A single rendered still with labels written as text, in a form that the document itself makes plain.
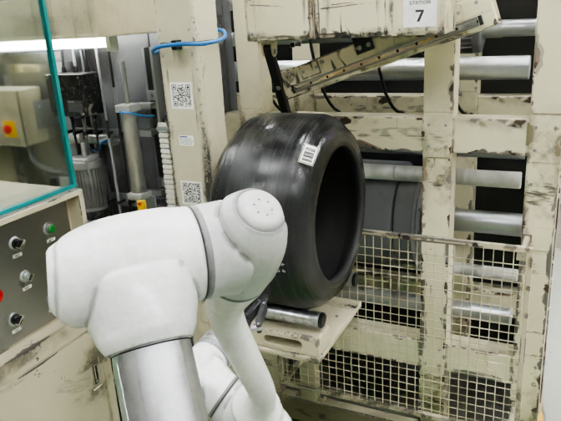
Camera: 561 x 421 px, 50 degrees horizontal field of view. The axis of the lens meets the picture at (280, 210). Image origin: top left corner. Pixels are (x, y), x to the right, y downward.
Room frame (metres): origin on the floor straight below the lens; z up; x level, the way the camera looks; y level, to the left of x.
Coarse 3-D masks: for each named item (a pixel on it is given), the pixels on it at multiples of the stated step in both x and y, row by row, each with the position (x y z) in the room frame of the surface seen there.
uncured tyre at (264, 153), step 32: (256, 128) 1.61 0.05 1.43; (288, 128) 1.57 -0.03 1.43; (320, 128) 1.58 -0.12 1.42; (224, 160) 1.55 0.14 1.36; (256, 160) 1.50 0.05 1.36; (288, 160) 1.47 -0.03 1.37; (320, 160) 1.50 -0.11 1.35; (352, 160) 1.76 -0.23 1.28; (224, 192) 1.49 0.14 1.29; (288, 192) 1.42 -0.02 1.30; (320, 192) 1.92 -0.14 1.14; (352, 192) 1.86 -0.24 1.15; (288, 224) 1.40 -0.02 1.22; (320, 224) 1.89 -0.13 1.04; (352, 224) 1.83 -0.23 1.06; (288, 256) 1.39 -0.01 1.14; (320, 256) 1.81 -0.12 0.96; (352, 256) 1.70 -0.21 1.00; (288, 288) 1.42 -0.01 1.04; (320, 288) 1.47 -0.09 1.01
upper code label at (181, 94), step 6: (174, 84) 1.75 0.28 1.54; (180, 84) 1.74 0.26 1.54; (186, 84) 1.73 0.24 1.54; (174, 90) 1.75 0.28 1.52; (180, 90) 1.74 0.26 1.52; (186, 90) 1.73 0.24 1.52; (174, 96) 1.75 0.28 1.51; (180, 96) 1.74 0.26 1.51; (186, 96) 1.73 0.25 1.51; (192, 96) 1.72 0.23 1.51; (174, 102) 1.75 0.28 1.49; (180, 102) 1.74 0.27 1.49; (186, 102) 1.73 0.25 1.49; (192, 102) 1.72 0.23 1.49; (174, 108) 1.75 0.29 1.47; (180, 108) 1.74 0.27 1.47; (186, 108) 1.73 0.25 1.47; (192, 108) 1.72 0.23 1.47
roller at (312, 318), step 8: (272, 304) 1.57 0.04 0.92; (272, 312) 1.54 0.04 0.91; (280, 312) 1.53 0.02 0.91; (288, 312) 1.52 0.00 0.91; (296, 312) 1.51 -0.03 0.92; (304, 312) 1.51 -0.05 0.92; (312, 312) 1.50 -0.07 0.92; (320, 312) 1.50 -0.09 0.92; (280, 320) 1.53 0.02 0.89; (288, 320) 1.52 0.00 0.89; (296, 320) 1.51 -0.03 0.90; (304, 320) 1.50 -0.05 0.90; (312, 320) 1.49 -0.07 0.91; (320, 320) 1.48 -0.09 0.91
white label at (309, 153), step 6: (306, 144) 1.50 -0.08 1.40; (306, 150) 1.49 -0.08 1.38; (312, 150) 1.49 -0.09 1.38; (318, 150) 1.49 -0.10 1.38; (300, 156) 1.47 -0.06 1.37; (306, 156) 1.47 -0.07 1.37; (312, 156) 1.48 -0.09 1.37; (300, 162) 1.46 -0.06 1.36; (306, 162) 1.46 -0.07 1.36; (312, 162) 1.46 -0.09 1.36
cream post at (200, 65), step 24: (168, 0) 1.74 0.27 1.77; (192, 0) 1.72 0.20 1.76; (168, 24) 1.75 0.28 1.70; (192, 24) 1.71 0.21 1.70; (216, 24) 1.82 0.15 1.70; (168, 48) 1.75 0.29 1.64; (192, 48) 1.72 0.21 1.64; (216, 48) 1.80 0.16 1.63; (168, 72) 1.76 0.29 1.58; (192, 72) 1.72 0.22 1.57; (216, 72) 1.79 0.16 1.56; (168, 96) 1.76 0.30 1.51; (216, 96) 1.78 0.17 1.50; (168, 120) 1.77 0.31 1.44; (192, 120) 1.73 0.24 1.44; (216, 120) 1.77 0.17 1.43; (216, 144) 1.76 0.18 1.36; (192, 168) 1.73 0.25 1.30
